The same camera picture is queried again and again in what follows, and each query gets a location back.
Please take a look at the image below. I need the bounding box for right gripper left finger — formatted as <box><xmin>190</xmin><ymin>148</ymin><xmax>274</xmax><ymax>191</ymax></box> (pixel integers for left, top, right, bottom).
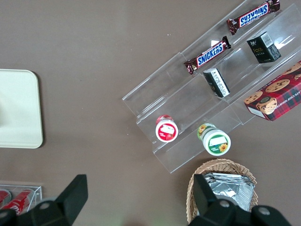
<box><xmin>30</xmin><ymin>174</ymin><xmax>89</xmax><ymax>226</ymax></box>

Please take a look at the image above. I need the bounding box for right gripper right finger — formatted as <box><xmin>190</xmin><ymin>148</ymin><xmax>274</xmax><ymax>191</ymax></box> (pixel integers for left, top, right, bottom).
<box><xmin>192</xmin><ymin>174</ymin><xmax>238</xmax><ymax>226</ymax></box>

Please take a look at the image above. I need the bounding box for light wicker basket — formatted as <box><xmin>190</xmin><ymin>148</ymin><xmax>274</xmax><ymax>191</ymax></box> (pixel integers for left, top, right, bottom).
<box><xmin>186</xmin><ymin>158</ymin><xmax>259</xmax><ymax>226</ymax></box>

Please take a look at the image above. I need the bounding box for beige plastic tray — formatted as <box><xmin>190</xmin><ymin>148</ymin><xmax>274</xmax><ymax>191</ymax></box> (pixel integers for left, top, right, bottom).
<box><xmin>0</xmin><ymin>69</ymin><xmax>44</xmax><ymax>149</ymax></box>

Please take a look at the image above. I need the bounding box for clear acrylic bottle rack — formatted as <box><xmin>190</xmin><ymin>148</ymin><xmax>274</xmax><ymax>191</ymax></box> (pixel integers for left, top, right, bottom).
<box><xmin>0</xmin><ymin>180</ymin><xmax>43</xmax><ymax>216</ymax></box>

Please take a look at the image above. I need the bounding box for stack of foil trays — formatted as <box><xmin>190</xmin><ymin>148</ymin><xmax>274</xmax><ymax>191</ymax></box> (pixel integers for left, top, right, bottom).
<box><xmin>203</xmin><ymin>172</ymin><xmax>256</xmax><ymax>212</ymax></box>

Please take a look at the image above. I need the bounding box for red soda bottle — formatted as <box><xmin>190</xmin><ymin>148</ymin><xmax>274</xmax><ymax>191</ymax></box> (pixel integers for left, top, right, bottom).
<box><xmin>0</xmin><ymin>190</ymin><xmax>12</xmax><ymax>205</ymax></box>
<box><xmin>0</xmin><ymin>188</ymin><xmax>34</xmax><ymax>211</ymax></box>

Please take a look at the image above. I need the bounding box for green lid cup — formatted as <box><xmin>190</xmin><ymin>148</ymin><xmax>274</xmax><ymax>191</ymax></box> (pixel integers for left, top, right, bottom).
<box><xmin>197</xmin><ymin>123</ymin><xmax>231</xmax><ymax>156</ymax></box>

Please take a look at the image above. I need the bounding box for red lid cup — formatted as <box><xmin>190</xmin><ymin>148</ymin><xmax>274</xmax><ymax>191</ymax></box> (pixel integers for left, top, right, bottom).
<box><xmin>155</xmin><ymin>114</ymin><xmax>179</xmax><ymax>143</ymax></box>

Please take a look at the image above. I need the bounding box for clear acrylic stepped display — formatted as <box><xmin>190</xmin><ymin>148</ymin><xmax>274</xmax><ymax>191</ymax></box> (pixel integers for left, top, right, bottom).
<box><xmin>121</xmin><ymin>0</ymin><xmax>301</xmax><ymax>174</ymax></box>

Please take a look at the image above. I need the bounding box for small black box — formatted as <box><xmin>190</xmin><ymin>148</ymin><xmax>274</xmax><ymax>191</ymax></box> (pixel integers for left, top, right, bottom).
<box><xmin>246</xmin><ymin>32</ymin><xmax>282</xmax><ymax>64</ymax></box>
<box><xmin>203</xmin><ymin>67</ymin><xmax>230</xmax><ymax>98</ymax></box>

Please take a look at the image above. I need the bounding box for red tartan cookie box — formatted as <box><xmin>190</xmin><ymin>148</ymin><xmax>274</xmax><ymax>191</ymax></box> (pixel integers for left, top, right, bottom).
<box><xmin>243</xmin><ymin>60</ymin><xmax>301</xmax><ymax>122</ymax></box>

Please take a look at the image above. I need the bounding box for Snickers chocolate bar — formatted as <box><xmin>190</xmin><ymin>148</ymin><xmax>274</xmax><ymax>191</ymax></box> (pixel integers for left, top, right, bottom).
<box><xmin>183</xmin><ymin>36</ymin><xmax>232</xmax><ymax>75</ymax></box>
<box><xmin>226</xmin><ymin>0</ymin><xmax>281</xmax><ymax>36</ymax></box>

